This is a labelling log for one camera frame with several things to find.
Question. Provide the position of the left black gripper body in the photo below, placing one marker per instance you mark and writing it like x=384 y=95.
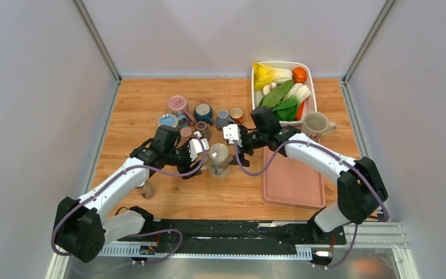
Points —
x=181 y=158

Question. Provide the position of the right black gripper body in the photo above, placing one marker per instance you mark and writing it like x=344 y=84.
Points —
x=250 y=141

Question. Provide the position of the tall white floral mug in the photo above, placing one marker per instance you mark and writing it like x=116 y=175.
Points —
x=315 y=125

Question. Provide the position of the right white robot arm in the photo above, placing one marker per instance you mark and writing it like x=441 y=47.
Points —
x=360 y=188

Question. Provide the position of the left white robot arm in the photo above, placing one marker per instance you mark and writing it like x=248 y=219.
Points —
x=82 y=225

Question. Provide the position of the small pink dotted mug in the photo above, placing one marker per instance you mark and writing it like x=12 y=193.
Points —
x=186 y=133

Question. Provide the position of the orange small mug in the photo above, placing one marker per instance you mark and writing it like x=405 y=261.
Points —
x=237 y=114

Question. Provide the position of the grey-blue dotted mug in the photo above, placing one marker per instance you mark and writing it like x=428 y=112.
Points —
x=223 y=119

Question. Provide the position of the small brown mug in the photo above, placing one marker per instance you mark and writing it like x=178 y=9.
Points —
x=203 y=129

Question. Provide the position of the blue butterfly mug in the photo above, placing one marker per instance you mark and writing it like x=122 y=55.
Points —
x=175 y=121

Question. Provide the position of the dark blue round mug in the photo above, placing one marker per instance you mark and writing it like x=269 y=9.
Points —
x=204 y=112

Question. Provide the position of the pink upside-down mug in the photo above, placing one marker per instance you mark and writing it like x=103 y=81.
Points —
x=178 y=105

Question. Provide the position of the silver metal bottle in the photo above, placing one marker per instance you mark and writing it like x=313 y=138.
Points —
x=146 y=190

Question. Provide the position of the green leafy vegetable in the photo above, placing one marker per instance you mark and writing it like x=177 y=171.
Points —
x=283 y=106

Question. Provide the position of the white mushroom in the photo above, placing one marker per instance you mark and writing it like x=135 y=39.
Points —
x=268 y=88

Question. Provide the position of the pink plastic tray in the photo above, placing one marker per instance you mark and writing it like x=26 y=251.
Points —
x=293 y=184

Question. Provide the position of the orange carrot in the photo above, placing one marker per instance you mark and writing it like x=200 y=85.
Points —
x=300 y=109

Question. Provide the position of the yellow napa cabbage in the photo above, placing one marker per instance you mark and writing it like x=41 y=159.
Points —
x=264 y=75

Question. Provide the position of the white bok choy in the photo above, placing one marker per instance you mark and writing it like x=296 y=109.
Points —
x=298 y=93

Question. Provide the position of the white vegetable bin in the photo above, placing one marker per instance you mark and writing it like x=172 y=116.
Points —
x=309 y=103

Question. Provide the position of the small orange pumpkin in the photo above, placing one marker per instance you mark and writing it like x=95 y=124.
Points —
x=299 y=75

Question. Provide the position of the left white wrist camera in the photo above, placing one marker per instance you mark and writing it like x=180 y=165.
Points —
x=197 y=146

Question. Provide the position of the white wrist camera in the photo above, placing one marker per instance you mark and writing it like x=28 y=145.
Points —
x=197 y=146
x=231 y=134

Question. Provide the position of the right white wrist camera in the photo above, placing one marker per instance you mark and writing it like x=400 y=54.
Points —
x=231 y=134

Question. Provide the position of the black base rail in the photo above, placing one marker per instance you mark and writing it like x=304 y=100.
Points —
x=239 y=237

